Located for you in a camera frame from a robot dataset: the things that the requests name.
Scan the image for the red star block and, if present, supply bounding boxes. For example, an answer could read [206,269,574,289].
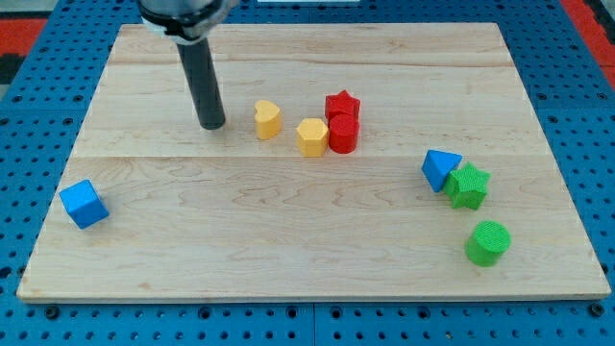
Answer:
[325,90,360,121]

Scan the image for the blue cube block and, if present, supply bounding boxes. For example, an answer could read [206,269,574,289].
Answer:
[59,180,110,230]

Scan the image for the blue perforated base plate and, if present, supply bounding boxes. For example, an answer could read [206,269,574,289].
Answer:
[1,1,614,345]

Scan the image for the red cylinder block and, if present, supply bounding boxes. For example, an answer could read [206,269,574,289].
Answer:
[329,114,359,154]

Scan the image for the green star block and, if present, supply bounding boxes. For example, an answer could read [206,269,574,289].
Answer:
[443,162,491,210]

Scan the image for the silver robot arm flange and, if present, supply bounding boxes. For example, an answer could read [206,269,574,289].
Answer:
[136,0,239,45]

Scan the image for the yellow hexagon block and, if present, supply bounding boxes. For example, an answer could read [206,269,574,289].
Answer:
[296,118,329,158]

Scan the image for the blue triangle block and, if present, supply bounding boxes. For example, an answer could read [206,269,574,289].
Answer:
[421,149,462,192]

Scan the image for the yellow heart block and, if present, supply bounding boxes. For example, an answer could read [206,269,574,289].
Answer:
[254,100,283,140]

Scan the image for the green cylinder block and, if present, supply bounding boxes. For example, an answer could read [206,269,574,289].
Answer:
[465,220,511,267]

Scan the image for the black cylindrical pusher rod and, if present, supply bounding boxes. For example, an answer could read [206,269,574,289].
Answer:
[177,38,226,130]

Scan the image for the light wooden board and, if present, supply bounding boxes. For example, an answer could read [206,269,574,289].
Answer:
[17,23,610,304]

